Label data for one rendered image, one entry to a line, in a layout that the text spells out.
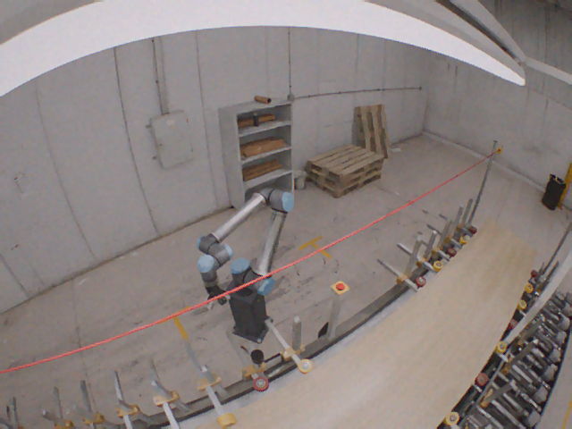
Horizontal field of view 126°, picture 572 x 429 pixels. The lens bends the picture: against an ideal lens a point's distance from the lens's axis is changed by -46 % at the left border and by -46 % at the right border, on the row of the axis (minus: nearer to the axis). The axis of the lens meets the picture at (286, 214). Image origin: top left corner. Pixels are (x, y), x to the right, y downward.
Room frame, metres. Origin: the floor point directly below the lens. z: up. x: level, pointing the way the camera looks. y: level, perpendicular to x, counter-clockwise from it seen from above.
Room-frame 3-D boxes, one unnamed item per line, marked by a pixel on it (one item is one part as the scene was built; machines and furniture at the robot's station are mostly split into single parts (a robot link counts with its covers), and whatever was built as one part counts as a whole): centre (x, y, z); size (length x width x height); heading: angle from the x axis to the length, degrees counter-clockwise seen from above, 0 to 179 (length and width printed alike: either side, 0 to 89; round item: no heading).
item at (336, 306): (0.85, -0.26, 0.93); 0.05 x 0.05 x 0.45; 32
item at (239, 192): (3.54, 0.36, 0.78); 0.90 x 0.45 x 1.55; 127
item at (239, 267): (1.37, 0.34, 0.79); 0.17 x 0.15 x 0.18; 54
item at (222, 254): (1.07, 0.37, 1.25); 0.12 x 0.12 x 0.09; 54
